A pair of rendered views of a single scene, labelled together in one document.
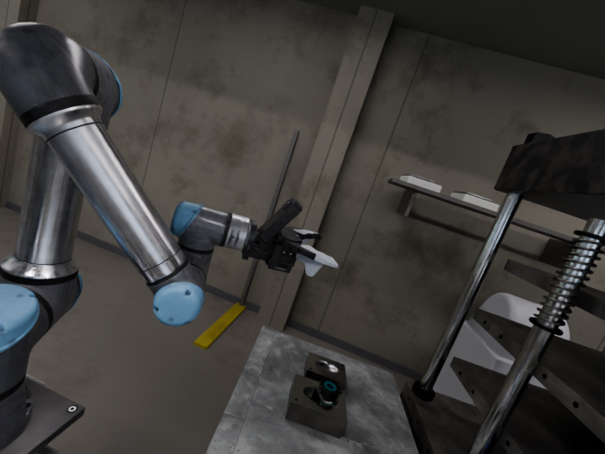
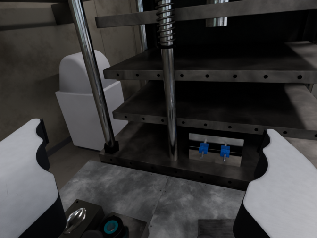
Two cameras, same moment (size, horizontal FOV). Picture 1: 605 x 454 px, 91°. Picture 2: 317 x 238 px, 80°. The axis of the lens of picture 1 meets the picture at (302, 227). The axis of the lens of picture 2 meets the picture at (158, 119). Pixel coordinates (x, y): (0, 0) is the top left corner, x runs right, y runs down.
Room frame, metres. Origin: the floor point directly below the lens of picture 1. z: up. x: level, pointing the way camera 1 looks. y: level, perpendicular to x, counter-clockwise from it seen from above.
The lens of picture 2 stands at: (0.65, 0.02, 1.51)
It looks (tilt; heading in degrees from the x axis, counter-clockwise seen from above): 28 degrees down; 291
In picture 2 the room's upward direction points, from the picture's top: 6 degrees counter-clockwise
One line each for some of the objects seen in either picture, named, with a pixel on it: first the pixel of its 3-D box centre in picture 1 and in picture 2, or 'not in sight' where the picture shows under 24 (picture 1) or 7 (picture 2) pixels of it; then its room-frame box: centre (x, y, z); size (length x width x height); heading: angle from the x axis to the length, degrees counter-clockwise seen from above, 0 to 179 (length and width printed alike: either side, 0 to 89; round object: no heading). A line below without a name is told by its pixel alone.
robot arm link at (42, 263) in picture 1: (54, 197); not in sight; (0.53, 0.46, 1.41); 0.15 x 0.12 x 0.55; 18
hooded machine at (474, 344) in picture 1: (494, 368); (92, 102); (2.25, -1.84, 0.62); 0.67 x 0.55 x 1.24; 173
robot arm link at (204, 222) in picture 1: (201, 224); not in sight; (0.61, 0.20, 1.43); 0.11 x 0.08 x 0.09; 108
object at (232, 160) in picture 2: not in sight; (218, 126); (0.67, -1.07, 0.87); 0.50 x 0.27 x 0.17; 88
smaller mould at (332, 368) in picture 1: (324, 373); (76, 225); (1.16, -0.29, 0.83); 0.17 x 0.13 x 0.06; 88
